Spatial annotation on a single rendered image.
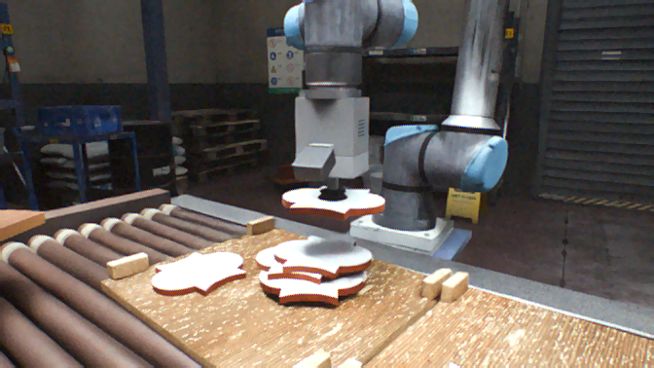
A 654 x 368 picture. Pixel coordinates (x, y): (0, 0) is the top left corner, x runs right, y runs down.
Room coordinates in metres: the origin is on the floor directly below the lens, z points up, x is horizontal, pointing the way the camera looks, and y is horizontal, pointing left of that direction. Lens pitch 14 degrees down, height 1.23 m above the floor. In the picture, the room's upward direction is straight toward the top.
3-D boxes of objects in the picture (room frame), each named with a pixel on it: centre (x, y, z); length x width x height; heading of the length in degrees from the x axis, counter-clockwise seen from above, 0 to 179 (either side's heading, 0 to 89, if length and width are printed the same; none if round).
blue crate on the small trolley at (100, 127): (3.36, 1.94, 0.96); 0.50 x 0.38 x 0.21; 75
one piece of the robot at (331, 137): (0.57, 0.00, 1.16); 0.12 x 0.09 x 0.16; 156
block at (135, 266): (0.62, 0.31, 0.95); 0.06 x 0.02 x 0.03; 139
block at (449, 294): (0.55, -0.18, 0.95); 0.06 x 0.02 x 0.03; 141
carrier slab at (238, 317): (0.59, 0.08, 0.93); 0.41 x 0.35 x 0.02; 49
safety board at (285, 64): (6.22, 0.60, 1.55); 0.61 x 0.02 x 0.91; 60
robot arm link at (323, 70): (0.59, 0.00, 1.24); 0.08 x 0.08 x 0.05
